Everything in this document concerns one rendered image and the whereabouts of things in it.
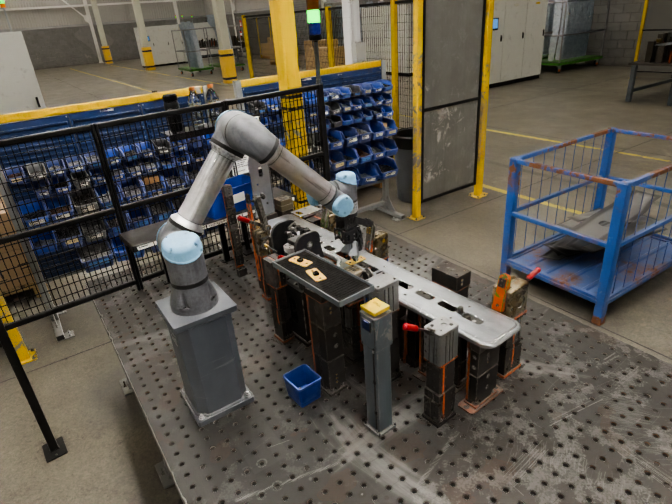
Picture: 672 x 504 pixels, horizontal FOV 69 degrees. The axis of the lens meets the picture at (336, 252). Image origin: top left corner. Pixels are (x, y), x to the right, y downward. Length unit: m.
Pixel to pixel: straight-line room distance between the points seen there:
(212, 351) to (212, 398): 0.18
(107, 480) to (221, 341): 1.30
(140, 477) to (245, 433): 1.07
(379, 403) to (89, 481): 1.67
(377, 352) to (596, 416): 0.76
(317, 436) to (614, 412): 0.95
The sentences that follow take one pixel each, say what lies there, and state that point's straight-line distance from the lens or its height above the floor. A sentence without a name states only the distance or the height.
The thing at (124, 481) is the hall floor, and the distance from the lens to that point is 2.73.
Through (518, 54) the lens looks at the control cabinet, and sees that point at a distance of 13.69.
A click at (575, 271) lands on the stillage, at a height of 0.16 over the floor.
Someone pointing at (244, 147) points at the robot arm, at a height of 1.57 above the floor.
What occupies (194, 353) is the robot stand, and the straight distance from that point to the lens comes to 1.63.
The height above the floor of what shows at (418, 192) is 0.28.
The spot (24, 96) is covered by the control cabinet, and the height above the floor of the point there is 1.19.
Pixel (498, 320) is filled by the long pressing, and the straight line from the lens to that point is 1.64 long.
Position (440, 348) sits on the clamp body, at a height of 1.01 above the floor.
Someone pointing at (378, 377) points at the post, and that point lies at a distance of 1.50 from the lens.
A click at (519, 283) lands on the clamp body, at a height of 1.06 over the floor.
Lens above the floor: 1.91
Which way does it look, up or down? 26 degrees down
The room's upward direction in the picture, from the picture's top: 5 degrees counter-clockwise
